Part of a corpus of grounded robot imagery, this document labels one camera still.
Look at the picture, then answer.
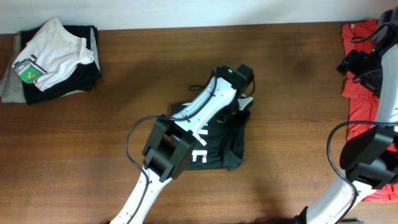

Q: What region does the dark green Nike t-shirt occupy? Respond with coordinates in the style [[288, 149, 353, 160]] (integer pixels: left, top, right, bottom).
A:
[[185, 109, 250, 171]]

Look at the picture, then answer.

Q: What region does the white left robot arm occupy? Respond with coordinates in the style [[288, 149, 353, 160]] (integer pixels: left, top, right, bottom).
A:
[[111, 64, 254, 223]]

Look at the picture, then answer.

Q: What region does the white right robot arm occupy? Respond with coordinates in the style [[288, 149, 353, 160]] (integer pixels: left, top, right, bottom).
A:
[[293, 9, 397, 224]]

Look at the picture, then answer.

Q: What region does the red t-shirt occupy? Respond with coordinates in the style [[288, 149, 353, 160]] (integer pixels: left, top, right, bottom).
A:
[[341, 19, 397, 203]]

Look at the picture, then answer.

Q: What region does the black folded garment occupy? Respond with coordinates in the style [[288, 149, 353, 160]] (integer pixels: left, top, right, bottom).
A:
[[22, 25, 101, 105]]

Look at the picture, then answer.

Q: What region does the white folded t-shirt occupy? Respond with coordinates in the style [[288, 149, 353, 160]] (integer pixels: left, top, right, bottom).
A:
[[12, 18, 94, 91]]

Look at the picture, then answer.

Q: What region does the grey folded garment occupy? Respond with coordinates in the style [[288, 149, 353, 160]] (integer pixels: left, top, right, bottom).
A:
[[1, 32, 26, 103]]

